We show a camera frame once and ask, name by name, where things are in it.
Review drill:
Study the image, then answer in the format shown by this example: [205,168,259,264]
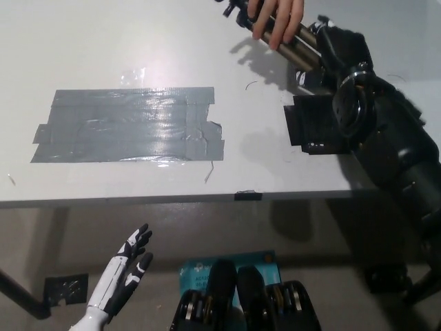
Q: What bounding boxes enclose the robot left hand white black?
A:
[85,223,154,317]

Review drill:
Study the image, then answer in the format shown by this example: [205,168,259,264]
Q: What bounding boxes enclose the person's bare hand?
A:
[247,0,307,51]

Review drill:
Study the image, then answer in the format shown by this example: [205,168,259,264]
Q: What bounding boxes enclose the bronze tripod with black feet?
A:
[213,0,327,74]

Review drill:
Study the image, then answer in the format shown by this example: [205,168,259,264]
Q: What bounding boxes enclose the black tape patch on floor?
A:
[43,273,89,305]

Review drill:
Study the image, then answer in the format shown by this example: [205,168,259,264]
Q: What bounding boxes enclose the black table leg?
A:
[0,268,52,320]

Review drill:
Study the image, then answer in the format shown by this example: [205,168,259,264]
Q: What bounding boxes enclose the black tape square patch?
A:
[283,94,352,156]

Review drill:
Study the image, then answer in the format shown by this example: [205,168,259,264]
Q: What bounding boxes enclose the teal cardboard router box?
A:
[178,250,282,310]

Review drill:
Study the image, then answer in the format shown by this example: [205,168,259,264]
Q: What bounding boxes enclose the small black tape strip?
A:
[234,189,263,202]

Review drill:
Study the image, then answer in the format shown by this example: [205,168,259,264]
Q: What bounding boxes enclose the grey duct tape patch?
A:
[30,87,225,163]

